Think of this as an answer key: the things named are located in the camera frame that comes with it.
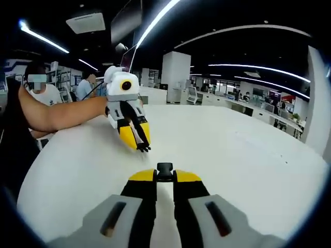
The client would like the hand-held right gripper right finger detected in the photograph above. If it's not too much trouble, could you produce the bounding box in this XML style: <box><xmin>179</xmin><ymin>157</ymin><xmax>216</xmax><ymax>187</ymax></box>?
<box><xmin>172</xmin><ymin>168</ymin><xmax>285</xmax><ymax>248</ymax></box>

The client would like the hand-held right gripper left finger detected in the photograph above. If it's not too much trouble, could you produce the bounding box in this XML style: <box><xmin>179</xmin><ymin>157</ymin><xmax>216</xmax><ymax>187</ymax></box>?
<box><xmin>48</xmin><ymin>168</ymin><xmax>158</xmax><ymax>248</ymax></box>

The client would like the black socket plastic buckle part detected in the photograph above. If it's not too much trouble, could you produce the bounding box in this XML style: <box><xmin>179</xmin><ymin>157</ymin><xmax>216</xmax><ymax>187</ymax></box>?
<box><xmin>156</xmin><ymin>162</ymin><xmax>178</xmax><ymax>183</ymax></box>

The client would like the white kiosk machine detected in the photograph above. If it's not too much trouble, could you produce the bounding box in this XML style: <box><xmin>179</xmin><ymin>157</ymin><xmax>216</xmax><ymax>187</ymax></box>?
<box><xmin>185</xmin><ymin>86</ymin><xmax>199</xmax><ymax>103</ymax></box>

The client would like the black hanging ceiling panel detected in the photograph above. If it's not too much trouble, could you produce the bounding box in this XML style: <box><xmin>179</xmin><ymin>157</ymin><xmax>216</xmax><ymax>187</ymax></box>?
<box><xmin>110</xmin><ymin>0</ymin><xmax>143</xmax><ymax>50</ymax></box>

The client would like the long bright ceiling light strip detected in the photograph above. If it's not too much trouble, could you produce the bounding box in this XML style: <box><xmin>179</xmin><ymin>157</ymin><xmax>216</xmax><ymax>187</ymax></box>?
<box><xmin>129</xmin><ymin>0</ymin><xmax>182</xmax><ymax>73</ymax></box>

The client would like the white ceiling air conditioner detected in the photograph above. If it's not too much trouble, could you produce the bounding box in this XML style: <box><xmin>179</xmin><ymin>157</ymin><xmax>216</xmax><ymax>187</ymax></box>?
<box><xmin>65</xmin><ymin>11</ymin><xmax>106</xmax><ymax>35</ymax></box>

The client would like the person's dark clothing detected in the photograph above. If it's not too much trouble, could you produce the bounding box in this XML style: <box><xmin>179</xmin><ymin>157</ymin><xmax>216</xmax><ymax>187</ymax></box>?
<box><xmin>0</xmin><ymin>76</ymin><xmax>42</xmax><ymax>197</ymax></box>

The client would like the row of white office desks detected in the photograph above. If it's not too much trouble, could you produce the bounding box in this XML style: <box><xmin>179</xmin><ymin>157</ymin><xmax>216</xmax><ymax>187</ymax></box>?
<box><xmin>224</xmin><ymin>97</ymin><xmax>307</xmax><ymax>141</ymax></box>

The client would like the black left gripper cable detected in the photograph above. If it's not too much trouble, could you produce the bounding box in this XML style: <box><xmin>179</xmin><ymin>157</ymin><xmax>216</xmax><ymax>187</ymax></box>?
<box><xmin>79</xmin><ymin>81</ymin><xmax>107</xmax><ymax>101</ymax></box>

